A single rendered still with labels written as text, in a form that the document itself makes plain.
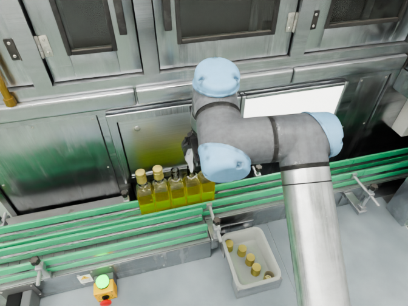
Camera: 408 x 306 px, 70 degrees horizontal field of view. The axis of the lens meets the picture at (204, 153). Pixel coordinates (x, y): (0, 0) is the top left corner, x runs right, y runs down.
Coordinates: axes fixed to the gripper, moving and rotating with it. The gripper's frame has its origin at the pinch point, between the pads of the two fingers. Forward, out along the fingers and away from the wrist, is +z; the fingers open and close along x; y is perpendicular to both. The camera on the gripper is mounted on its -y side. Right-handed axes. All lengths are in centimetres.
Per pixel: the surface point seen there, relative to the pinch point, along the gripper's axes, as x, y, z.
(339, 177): 63, 1, 41
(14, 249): -64, 5, 39
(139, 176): -17.7, -6.7, 21.9
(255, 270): 18, 29, 46
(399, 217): 90, 21, 52
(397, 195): 90, 12, 47
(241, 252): 16, 21, 49
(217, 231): 5.7, 13.3, 35.8
